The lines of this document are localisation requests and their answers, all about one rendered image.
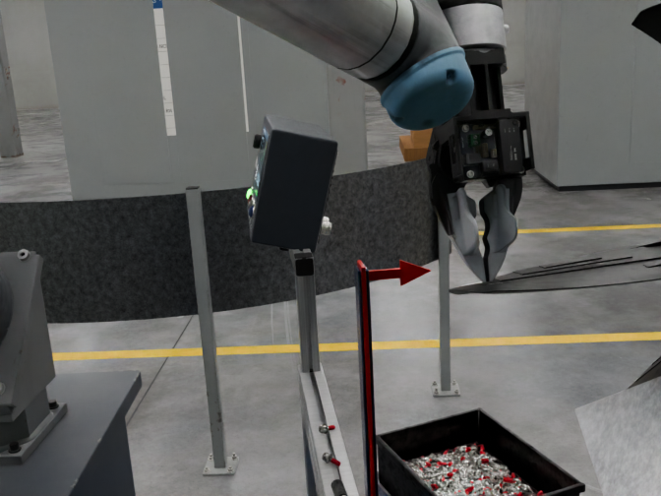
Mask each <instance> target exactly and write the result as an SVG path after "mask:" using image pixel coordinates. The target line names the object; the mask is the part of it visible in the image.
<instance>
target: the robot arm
mask: <svg viewBox="0 0 661 496"><path fill-rule="evenodd" d="M209 1H211V2H212V3H214V4H216V5H218V6H220V7H222V8H223V9H225V10H227V11H229V12H231V13H233V14H235V15H237V16H239V17H241V18H242V19H244V20H246V21H248V22H250V23H252V24H254V25H256V26H258V27H260V28H261V29H263V30H265V31H268V32H270V33H272V34H274V35H276V36H277V37H279V38H281V39H283V40H285V41H287V42H289V43H291V44H293V45H295V46H296V47H298V48H300V49H302V50H304V51H306V52H308V53H310V54H312V55H314V56H315V57H317V58H319V59H321V60H323V61H325V62H327V63H329V64H331V65H332V66H333V67H335V68H337V69H339V70H341V71H343V72H345V73H347V74H349V75H350V76H352V77H354V78H357V79H359V80H360V81H362V82H364V83H366V84H368V85H370V86H372V87H374V88H375V89H376V90H377V91H378V93H379V94H380V96H381V105H382V107H384V108H385V109H386V110H387V112H388V114H389V116H390V118H391V121H392V122H393V123H394V124H395V125H396V126H398V127H400V128H402V129H405V130H411V131H419V130H426V129H430V128H433V131H432V135H431V139H430V143H429V148H428V151H427V155H426V163H427V168H428V171H429V196H430V201H431V204H432V207H433V209H434V211H435V213H436V215H437V217H438V219H439V220H440V222H441V224H442V226H443V228H444V230H445V232H446V234H447V235H449V238H450V240H451V242H452V244H453V246H454V248H455V249H456V251H457V253H458V254H459V256H460V257H461V259H462V261H463V262H464V264H465V265H466V266H467V268H468V269H469V270H470V271H471V272H472V274H474V275H475V276H476V277H477V278H478V279H479V280H480V281H482V282H486V281H493V279H494V278H495V276H496V275H497V273H498V271H499V270H500V268H501V266H502V264H503V262H504V259H505V257H506V254H507V251H508V248H509V246H510V245H511V244H512V243H513V242H514V241H515V240H516V237H517V220H516V218H515V217H514V214H515V212H516V209H517V207H518V204H519V201H520V198H521V194H522V178H521V177H522V176H524V175H526V171H528V170H531V169H533V168H535V164H534V155H533V146H532V137H531V128H530V119H529V111H524V112H511V109H510V108H505V105H504V96H503V86H502V77H501V75H502V74H504V72H506V71H507V69H508V68H507V58H506V54H505V52H506V51H507V44H506V34H508V33H509V32H510V27H509V26H508V25H504V16H503V4H502V0H209ZM524 130H526V135H527V144H528V153H529V157H525V148H524V139H523V131H524ZM474 182H482V183H483V185H484V186H485V187H486V188H491V187H493V190H492V191H491V192H489V193H488V194H487V195H486V196H484V197H483V198H482V199H481V200H480V201H479V211H480V215H481V217H482V218H483V219H484V222H485V231H484V234H483V237H482V240H483V244H484V246H485V252H484V257H482V255H481V253H480V250H479V243H480V238H479V230H478V225H477V222H476V220H475V217H476V214H477V211H476V203H475V201H474V200H473V199H472V198H470V197H468V196H467V195H466V191H465V189H464V187H465V185H466V184H467V183H474ZM13 305H14V303H13V293H12V288H11V286H10V283H9V281H8V279H7V277H6V276H5V274H4V273H3V271H2V270H1V269H0V345H1V343H2V341H3V340H4V338H5V337H6V335H7V332H8V330H9V327H10V324H11V320H12V315H13Z"/></svg>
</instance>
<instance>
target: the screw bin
mask: <svg viewBox="0 0 661 496"><path fill-rule="evenodd" d="M475 441H477V442H478V443H479V444H483V445H484V448H486V449H487V450H488V451H489V452H491V453H492V454H493V455H494V456H496V457H497V458H498V459H499V460H500V461H502V462H503V463H504V464H505V465H507V466H508V467H509V468H511V469H512V470H513V471H514V472H515V473H517V474H518V475H519V476H520V477H521V478H523V479H524V480H525V481H526V482H528V483H529V484H530V485H531V486H533V487H534V488H535V489H536V490H537V491H540V490H541V491H543V495H539V496H579V494H580V493H581V492H585V484H584V483H583V482H581V481H579V480H578V479H577V478H575V477H574V476H573V475H571V474H570V473H568V472H567V471H566V470H564V469H563V468H562V467H560V466H559V465H557V464H556V463H554V462H553V461H552V460H550V459H549V458H548V457H546V456H545V455H544V454H542V453H541V452H539V451H538V450H537V449H535V448H534V447H533V446H531V445H530V444H529V443H527V442H526V441H525V440H523V439H522V438H520V437H519V436H518V435H516V434H515V433H514V432H512V431H511V430H510V429H508V428H507V427H506V426H505V425H504V424H502V423H501V422H500V421H498V420H497V419H496V418H494V417H493V416H491V415H490V414H489V413H487V412H486V411H485V410H483V409H482V408H481V407H478V408H475V409H471V410H469V411H465V412H461V413H457V414H453V415H449V416H445V417H442V418H438V419H434V420H430V421H426V422H422V423H419V424H415V425H411V426H407V427H403V428H399V429H396V430H393V431H389V432H385V433H381V434H377V435H376V444H377V445H378V461H379V481H380V483H381V484H382V485H383V486H384V487H385V489H386V490H387V491H388V492H389V494H390V495H391V496H438V495H437V494H436V493H435V492H434V491H433V490H432V489H431V488H430V487H429V486H428V485H427V484H426V483H425V482H424V481H423V480H422V479H421V478H420V477H419V476H418V475H417V474H416V473H415V472H414V471H413V470H412V469H411V468H410V467H409V466H408V465H407V464H406V463H405V462H404V461H403V460H405V461H408V460H412V459H416V458H419V457H421V456H427V455H430V454H431V453H433V454H434V453H437V452H440V451H444V450H446V449H447V448H449V449H451V448H454V447H457V446H461V445H465V444H468V443H471V442H475ZM544 493H546V494H544Z"/></svg>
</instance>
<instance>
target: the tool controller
mask: <svg viewBox="0 0 661 496"><path fill-rule="evenodd" d="M253 147H254V149H258V155H257V159H256V165H255V171H254V176H253V181H252V187H251V188H253V193H254V198H255V204H256V209H255V214H254V218H253V219H251V218H250V217H249V210H248V219H249V227H250V237H251V241H252V242H253V243H258V244H264V245H269V246H274V247H279V249H280V250H283V251H289V249H294V250H295V249H299V250H300V251H303V249H310V250H311V253H314V252H315V251H316V249H317V244H318V243H319V239H321V235H320V234H324V235H330V234H331V222H329V218H328V217H324V215H325V210H326V207H327V201H328V199H329V198H328V196H329V193H330V187H331V180H332V175H333V173H334V166H335V160H336V157H337V156H338V152H337V147H338V142H337V140H335V139H334V138H333V137H332V136H331V135H330V134H329V133H328V132H327V131H326V130H324V129H323V128H322V127H321V126H320V125H317V124H312V123H307V122H302V121H297V120H292V119H287V118H282V117H277V116H272V115H266V116H265V118H264V124H263V129H262V134H255V136H254V142H253ZM258 158H259V159H260V162H259V167H258V173H257V178H256V183H255V187H254V179H255V174H256V169H257V163H258Z"/></svg>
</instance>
